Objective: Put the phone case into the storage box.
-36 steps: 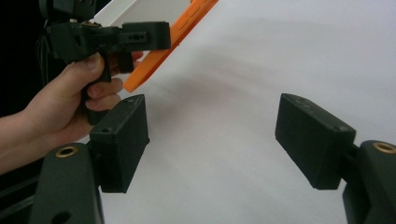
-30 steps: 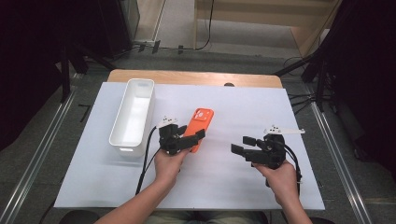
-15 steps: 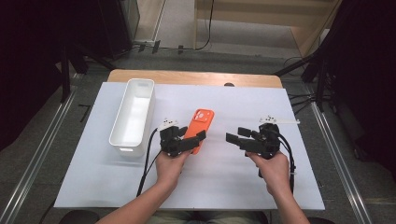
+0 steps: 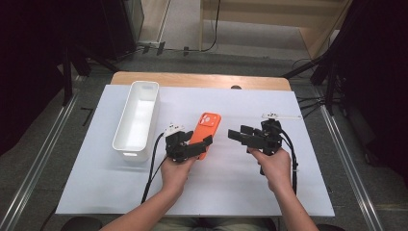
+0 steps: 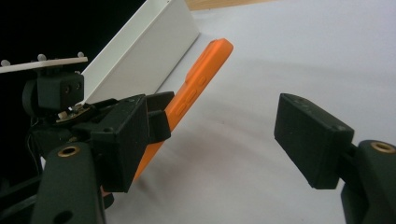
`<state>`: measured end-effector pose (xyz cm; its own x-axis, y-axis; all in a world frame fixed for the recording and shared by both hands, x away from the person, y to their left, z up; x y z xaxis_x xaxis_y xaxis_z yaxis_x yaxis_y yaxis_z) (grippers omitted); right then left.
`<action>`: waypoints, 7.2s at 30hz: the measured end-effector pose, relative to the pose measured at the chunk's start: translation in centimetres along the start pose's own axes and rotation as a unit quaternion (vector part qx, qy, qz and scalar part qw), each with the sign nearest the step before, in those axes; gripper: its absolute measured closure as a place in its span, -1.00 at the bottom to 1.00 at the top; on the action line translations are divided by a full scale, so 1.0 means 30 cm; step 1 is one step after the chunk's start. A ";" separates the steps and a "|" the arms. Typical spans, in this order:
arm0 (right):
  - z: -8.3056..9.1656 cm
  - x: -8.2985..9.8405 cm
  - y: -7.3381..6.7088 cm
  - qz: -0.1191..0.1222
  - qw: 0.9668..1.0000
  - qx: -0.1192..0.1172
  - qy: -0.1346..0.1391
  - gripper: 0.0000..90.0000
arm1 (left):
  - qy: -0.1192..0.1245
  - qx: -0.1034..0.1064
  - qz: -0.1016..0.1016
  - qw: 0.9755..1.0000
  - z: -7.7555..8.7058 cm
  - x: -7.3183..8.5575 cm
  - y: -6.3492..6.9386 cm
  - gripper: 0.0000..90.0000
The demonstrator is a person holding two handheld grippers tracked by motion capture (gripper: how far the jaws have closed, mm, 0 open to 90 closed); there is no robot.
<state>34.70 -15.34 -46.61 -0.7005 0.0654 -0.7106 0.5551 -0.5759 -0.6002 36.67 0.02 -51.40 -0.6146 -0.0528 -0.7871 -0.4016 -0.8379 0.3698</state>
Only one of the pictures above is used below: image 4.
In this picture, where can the person's right hand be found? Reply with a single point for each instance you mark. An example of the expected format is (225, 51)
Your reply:
(275, 170)

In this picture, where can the dark cabinet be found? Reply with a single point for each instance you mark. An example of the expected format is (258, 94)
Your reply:
(122, 25)

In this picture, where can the person's left hand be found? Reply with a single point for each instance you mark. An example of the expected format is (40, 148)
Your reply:
(178, 173)

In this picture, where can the white plastic storage bin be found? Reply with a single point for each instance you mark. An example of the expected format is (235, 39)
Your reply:
(138, 115)

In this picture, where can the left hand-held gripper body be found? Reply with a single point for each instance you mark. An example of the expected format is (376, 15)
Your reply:
(176, 149)

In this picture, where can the person's olive pants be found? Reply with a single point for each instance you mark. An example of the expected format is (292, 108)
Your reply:
(179, 225)

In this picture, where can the black metal stand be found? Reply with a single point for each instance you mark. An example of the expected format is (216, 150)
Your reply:
(67, 80)
(330, 86)

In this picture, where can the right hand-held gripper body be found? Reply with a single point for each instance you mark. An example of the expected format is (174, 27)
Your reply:
(267, 139)

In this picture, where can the white table board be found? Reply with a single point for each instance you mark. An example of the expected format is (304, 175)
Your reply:
(224, 186)

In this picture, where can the dark curtain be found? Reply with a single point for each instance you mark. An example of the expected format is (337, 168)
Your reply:
(32, 64)
(378, 80)

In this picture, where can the metal floor rail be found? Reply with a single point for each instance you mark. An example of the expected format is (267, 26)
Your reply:
(345, 160)
(40, 160)

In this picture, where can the black floor bracket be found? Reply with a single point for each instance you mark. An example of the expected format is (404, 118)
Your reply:
(146, 49)
(160, 48)
(186, 50)

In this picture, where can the light wooden shelf unit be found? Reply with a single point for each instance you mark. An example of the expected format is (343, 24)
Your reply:
(263, 12)

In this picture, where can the orange phone case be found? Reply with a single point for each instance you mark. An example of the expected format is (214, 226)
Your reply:
(207, 126)

